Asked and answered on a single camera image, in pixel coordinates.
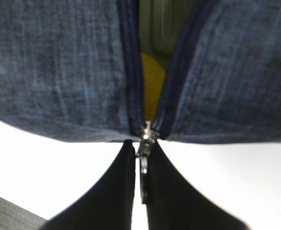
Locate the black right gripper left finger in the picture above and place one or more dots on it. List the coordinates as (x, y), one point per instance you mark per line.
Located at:
(108, 204)

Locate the yellow lemon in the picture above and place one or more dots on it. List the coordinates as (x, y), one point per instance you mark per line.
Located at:
(154, 76)

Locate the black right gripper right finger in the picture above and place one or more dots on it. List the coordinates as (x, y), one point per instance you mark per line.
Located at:
(174, 204)

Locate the dark navy fabric lunch bag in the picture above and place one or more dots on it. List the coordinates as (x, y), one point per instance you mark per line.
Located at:
(71, 70)

